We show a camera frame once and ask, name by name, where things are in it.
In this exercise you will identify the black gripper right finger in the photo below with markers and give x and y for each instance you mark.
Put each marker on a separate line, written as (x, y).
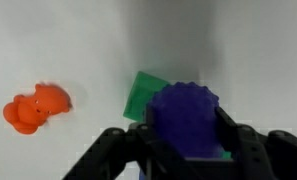
(264, 153)

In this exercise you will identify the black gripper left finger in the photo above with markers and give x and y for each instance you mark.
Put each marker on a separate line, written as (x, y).
(118, 153)

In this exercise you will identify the purple spiky ball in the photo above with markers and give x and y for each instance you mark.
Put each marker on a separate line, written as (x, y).
(186, 120)

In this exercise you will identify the green block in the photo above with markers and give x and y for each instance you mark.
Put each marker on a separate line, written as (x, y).
(139, 96)

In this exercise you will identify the orange rubber animal toy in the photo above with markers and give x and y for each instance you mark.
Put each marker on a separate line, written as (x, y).
(34, 108)

